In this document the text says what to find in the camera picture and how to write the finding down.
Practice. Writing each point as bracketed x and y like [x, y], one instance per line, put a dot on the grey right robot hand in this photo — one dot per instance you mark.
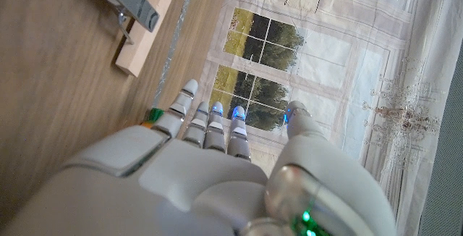
[188, 181]

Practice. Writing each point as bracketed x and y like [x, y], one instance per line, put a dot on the orange toy carrot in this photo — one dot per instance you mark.
[155, 114]

